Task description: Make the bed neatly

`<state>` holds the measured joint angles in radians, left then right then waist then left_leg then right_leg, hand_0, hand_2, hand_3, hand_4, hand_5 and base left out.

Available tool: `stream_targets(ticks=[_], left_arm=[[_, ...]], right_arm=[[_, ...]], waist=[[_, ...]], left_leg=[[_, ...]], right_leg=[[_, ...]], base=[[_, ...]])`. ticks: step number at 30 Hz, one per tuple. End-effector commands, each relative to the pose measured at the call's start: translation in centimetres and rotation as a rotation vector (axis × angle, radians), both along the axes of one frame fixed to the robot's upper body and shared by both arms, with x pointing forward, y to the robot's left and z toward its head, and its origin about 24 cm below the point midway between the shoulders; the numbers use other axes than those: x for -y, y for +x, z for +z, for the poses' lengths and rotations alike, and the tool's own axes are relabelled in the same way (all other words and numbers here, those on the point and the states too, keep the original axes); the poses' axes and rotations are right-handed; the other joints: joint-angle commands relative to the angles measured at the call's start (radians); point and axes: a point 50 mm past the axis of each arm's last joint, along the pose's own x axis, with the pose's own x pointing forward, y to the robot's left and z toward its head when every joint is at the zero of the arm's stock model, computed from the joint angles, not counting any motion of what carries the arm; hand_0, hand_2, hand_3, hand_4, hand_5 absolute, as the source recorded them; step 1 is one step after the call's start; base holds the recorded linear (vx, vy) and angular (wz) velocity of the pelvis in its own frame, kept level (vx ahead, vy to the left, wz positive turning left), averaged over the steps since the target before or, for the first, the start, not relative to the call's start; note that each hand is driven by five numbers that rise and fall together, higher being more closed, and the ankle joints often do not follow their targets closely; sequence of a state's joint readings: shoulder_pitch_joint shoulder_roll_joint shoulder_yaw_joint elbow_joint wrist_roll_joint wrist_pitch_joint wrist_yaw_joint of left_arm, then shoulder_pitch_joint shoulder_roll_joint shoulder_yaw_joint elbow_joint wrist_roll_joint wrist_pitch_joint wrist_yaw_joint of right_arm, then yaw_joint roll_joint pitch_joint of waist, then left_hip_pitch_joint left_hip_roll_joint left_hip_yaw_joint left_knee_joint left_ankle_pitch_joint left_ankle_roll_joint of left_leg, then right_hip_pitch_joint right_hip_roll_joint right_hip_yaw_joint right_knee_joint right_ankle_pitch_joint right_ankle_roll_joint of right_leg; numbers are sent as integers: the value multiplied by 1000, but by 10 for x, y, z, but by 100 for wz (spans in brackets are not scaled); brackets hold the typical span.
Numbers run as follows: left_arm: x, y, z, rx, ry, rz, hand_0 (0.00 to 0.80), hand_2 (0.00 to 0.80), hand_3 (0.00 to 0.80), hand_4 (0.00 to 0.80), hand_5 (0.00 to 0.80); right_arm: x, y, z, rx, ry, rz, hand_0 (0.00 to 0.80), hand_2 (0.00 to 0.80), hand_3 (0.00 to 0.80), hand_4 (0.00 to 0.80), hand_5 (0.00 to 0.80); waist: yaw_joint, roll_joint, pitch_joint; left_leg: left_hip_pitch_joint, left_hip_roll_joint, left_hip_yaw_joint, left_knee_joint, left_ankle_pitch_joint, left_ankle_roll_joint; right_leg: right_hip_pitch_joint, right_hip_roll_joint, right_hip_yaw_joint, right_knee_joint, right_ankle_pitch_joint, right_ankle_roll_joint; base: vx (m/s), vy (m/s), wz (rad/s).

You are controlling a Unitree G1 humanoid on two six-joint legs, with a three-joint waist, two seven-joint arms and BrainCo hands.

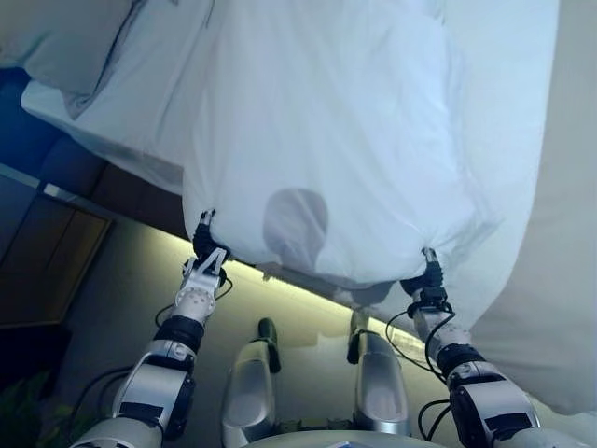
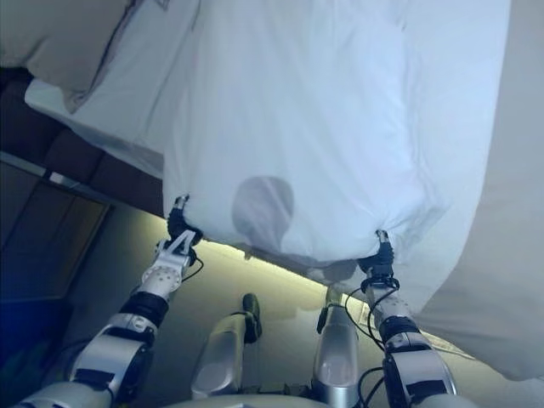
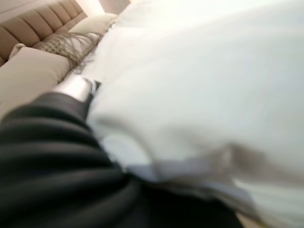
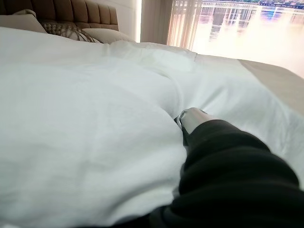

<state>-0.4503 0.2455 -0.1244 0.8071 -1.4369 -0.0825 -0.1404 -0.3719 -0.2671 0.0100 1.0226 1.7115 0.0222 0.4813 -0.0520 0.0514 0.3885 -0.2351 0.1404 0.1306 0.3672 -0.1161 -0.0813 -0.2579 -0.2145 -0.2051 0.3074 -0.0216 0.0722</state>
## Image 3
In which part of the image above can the bright window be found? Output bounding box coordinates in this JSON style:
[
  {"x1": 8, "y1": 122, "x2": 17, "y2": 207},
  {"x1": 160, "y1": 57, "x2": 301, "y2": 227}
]
[{"x1": 77, "y1": 0, "x2": 103, "y2": 16}]

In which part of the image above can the grey fringed macrame cushion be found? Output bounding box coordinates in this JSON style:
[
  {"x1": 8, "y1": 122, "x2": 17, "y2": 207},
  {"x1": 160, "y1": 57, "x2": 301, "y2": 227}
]
[{"x1": 38, "y1": 32, "x2": 105, "y2": 69}]

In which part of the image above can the large beige pillow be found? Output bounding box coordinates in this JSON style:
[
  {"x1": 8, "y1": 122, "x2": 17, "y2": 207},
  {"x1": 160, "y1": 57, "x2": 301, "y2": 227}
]
[{"x1": 0, "y1": 43, "x2": 72, "y2": 119}]

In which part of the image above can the white duvet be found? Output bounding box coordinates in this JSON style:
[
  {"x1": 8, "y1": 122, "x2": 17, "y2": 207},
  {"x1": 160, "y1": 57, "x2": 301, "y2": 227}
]
[{"x1": 85, "y1": 0, "x2": 304, "y2": 228}]

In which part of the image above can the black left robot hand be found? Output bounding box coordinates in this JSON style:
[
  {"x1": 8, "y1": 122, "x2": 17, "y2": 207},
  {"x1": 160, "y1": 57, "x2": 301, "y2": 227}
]
[{"x1": 0, "y1": 76, "x2": 243, "y2": 228}]

